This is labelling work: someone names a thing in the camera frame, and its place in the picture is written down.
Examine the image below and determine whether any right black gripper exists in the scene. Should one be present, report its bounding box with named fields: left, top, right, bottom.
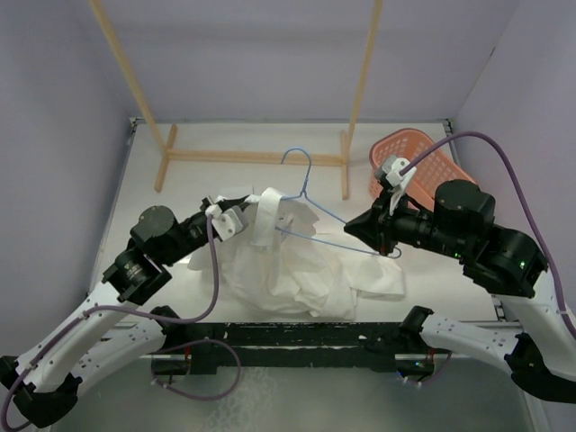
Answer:
left=343, top=184, right=469, bottom=258

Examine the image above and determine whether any blue wire hanger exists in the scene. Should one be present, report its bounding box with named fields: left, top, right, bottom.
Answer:
left=278, top=147, right=383, bottom=257

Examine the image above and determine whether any white shirt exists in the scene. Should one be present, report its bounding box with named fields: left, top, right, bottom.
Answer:
left=188, top=187, right=406, bottom=320

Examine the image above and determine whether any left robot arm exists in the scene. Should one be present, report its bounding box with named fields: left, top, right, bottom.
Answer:
left=1, top=196, right=250, bottom=431

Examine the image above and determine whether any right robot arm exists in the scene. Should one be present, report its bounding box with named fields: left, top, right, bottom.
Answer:
left=344, top=180, right=575, bottom=403

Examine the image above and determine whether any pink plastic basket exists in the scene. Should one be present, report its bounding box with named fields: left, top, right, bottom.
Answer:
left=369, top=128, right=474, bottom=211

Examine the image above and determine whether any wooden clothes rack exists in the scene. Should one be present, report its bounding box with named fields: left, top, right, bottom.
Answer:
left=87, top=0, right=384, bottom=201

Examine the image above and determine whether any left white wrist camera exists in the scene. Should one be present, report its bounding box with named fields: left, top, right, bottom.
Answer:
left=205, top=204, right=248, bottom=241

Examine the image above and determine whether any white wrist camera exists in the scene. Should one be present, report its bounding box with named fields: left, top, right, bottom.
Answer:
left=373, top=155, right=417, bottom=216
left=205, top=204, right=248, bottom=241

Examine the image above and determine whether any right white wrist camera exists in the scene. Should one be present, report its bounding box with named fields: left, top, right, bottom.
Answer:
left=373, top=155, right=417, bottom=216

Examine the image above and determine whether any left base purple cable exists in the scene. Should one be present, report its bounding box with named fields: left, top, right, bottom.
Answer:
left=150, top=337, right=244, bottom=401

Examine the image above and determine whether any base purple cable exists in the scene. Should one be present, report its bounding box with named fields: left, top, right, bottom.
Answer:
left=150, top=337, right=244, bottom=401
left=398, top=348, right=455, bottom=387

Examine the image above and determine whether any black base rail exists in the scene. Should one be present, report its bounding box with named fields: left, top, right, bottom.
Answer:
left=153, top=321, right=447, bottom=375

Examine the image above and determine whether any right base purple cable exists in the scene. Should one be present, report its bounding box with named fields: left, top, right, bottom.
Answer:
left=398, top=348, right=455, bottom=387

